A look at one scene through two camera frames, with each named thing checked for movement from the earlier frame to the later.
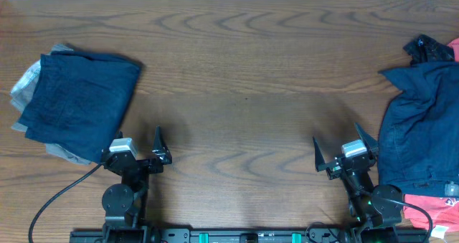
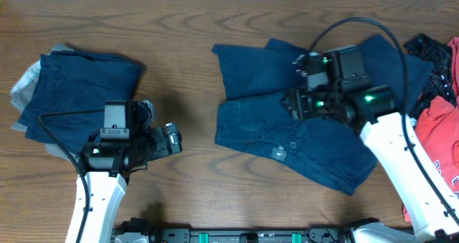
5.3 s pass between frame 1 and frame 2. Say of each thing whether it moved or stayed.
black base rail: stayed
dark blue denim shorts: moved
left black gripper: moved
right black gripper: moved
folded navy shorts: stayed
